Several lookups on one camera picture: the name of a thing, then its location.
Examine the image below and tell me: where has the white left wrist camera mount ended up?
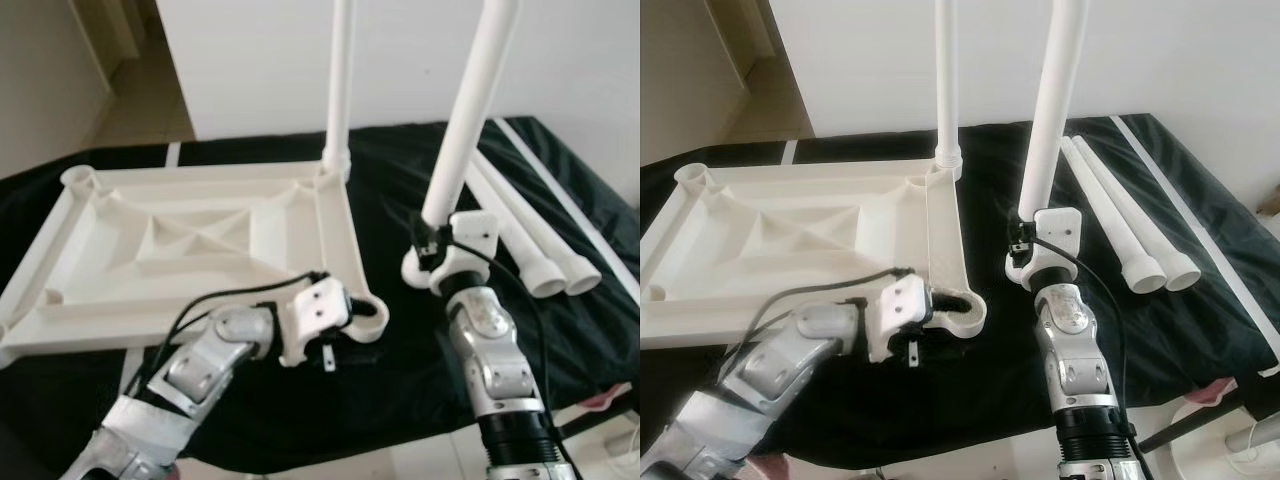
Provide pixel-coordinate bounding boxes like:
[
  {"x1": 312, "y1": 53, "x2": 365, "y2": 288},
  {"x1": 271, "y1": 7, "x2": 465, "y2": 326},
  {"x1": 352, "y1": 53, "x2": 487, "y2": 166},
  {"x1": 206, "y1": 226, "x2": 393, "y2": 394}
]
[
  {"x1": 866, "y1": 275, "x2": 937, "y2": 363},
  {"x1": 278, "y1": 278, "x2": 351, "y2": 369}
]

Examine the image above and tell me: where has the white curved tube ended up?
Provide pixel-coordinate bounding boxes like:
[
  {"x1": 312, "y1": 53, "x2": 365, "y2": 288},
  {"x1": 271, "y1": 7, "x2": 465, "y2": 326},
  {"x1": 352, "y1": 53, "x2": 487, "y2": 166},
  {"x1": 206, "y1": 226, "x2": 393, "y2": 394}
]
[{"x1": 1235, "y1": 418, "x2": 1280, "y2": 473}]

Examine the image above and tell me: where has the pink object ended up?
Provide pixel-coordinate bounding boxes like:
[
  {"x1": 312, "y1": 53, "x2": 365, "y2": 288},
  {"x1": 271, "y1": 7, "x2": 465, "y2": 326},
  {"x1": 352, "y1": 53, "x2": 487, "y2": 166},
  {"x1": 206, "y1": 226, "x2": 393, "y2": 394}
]
[
  {"x1": 578, "y1": 383, "x2": 636, "y2": 411},
  {"x1": 1183, "y1": 380, "x2": 1239, "y2": 403}
]

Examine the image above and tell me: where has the dark metal bar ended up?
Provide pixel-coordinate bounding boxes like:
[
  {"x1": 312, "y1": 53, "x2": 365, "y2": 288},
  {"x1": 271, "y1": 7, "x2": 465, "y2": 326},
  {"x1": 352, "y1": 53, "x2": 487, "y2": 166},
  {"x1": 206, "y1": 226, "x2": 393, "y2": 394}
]
[{"x1": 1140, "y1": 393, "x2": 1253, "y2": 453}]

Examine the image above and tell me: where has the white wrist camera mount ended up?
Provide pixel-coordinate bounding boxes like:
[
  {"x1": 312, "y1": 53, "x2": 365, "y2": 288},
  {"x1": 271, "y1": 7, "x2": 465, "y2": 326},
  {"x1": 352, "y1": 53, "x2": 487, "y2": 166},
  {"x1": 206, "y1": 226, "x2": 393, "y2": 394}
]
[
  {"x1": 1030, "y1": 207, "x2": 1081, "y2": 276},
  {"x1": 278, "y1": 278, "x2": 351, "y2": 369},
  {"x1": 866, "y1": 275, "x2": 937, "y2": 363},
  {"x1": 437, "y1": 210, "x2": 498, "y2": 281}
]

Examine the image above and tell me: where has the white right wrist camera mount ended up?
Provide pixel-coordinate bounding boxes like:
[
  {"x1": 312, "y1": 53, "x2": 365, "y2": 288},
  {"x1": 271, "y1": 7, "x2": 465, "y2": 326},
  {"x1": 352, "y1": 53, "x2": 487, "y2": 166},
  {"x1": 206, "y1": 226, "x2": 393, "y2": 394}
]
[
  {"x1": 1030, "y1": 207, "x2": 1081, "y2": 276},
  {"x1": 437, "y1": 210, "x2": 498, "y2": 281}
]

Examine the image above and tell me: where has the white plastic table top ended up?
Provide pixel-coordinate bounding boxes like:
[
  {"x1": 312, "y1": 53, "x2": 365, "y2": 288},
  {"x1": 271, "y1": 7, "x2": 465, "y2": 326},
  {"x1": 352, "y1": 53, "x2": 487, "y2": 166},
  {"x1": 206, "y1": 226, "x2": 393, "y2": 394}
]
[
  {"x1": 0, "y1": 160, "x2": 391, "y2": 371},
  {"x1": 640, "y1": 158, "x2": 989, "y2": 351}
]

